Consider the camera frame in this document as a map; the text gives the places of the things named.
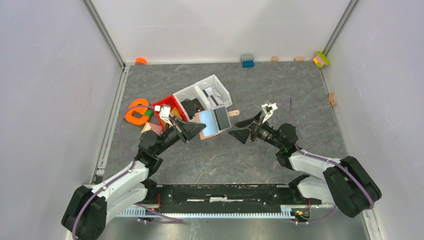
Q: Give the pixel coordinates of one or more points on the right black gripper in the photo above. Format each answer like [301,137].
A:
[257,127]

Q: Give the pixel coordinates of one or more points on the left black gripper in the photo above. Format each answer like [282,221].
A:
[189,129]

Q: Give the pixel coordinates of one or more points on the tan leather card holder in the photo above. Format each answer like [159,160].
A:
[208,117]

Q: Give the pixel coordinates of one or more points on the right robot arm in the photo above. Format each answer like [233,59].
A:
[342,182]

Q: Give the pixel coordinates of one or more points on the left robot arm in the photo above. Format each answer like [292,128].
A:
[91,208]

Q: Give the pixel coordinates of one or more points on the pink square card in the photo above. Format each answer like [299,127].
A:
[148,126]

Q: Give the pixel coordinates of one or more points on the black wallet in bin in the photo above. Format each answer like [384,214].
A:
[192,106]

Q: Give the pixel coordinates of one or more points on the tan item in red bin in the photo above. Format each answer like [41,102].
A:
[174,113]

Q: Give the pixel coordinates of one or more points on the red plastic bin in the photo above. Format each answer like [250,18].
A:
[175,106]

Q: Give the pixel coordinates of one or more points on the white middle plastic bin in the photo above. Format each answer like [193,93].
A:
[192,92]

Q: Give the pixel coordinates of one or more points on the small green block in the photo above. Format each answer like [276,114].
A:
[148,113]

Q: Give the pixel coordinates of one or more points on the orange tape dispenser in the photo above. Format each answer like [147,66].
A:
[136,110]

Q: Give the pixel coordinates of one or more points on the blue grey toy block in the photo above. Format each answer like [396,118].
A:
[247,60]

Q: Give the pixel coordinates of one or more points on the orange round cap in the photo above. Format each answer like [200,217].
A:
[140,61]

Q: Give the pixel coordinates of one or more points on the flat tan wooden block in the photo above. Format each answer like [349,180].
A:
[299,59]

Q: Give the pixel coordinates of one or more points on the curved wooden piece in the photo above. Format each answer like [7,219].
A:
[331,99]

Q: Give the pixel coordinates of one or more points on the green pink toy block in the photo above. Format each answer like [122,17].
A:
[321,60]

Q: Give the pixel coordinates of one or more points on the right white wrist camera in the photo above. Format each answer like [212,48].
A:
[268,110]

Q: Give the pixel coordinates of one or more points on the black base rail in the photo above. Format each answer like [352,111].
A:
[252,198]

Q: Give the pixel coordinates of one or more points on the light blue cable comb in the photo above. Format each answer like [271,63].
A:
[283,213]

